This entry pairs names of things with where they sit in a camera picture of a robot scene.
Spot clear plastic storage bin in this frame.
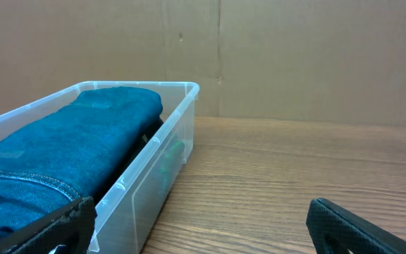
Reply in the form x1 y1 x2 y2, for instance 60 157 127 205
0 81 199 253

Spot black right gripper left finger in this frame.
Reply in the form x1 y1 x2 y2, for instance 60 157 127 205
0 197 97 254

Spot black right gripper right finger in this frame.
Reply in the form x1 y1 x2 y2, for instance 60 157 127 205
306 198 406 254

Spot blue jeans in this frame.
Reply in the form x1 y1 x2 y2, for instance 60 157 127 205
0 87 163 238

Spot shiny blue green garment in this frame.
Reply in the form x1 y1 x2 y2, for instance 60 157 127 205
158 137 185 199

